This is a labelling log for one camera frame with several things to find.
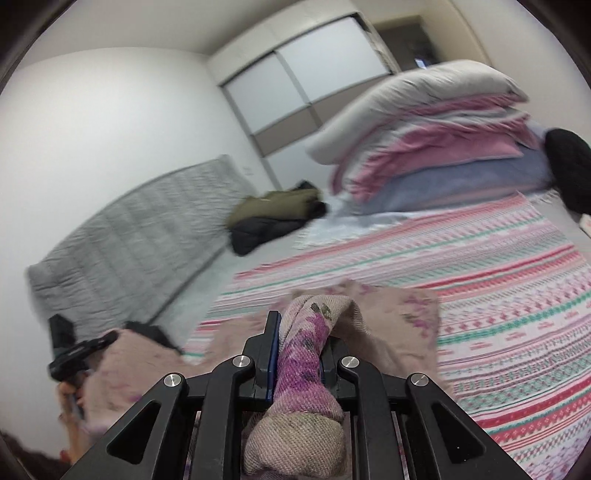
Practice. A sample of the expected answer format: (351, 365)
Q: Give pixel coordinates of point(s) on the small white object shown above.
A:
(586, 226)

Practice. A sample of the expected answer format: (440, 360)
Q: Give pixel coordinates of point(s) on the olive green jacket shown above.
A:
(277, 205)

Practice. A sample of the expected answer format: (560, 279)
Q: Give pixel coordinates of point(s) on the grey bed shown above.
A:
(258, 263)

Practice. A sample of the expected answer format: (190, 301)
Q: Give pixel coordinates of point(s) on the striped patterned blanket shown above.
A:
(485, 314)

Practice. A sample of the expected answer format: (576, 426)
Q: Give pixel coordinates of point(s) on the pale checked fringed cloth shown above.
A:
(337, 230)

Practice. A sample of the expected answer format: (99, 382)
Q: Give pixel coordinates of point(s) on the lilac blue folded blanket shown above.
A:
(461, 184)

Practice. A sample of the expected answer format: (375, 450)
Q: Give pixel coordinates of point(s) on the person's left hand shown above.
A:
(74, 415)

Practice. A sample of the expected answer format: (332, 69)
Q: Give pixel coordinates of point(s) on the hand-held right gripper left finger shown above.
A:
(270, 364)

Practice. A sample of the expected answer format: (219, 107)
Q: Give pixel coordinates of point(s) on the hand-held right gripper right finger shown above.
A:
(334, 364)

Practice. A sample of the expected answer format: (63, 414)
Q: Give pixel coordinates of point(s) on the black puffer jacket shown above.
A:
(263, 233)

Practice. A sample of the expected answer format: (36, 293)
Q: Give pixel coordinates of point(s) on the black fuzzy cloth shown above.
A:
(570, 168)

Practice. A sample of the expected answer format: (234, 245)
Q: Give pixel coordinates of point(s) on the grey quilted headboard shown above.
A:
(134, 249)

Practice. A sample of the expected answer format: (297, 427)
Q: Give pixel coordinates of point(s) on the stack of folded quilts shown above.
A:
(415, 147)

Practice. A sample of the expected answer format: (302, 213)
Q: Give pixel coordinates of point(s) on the white sliding door wardrobe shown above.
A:
(295, 78)

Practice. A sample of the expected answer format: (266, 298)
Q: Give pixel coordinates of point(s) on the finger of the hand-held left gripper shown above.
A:
(105, 340)

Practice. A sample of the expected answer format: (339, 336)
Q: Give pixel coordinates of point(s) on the pink floral padded jacket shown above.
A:
(300, 369)

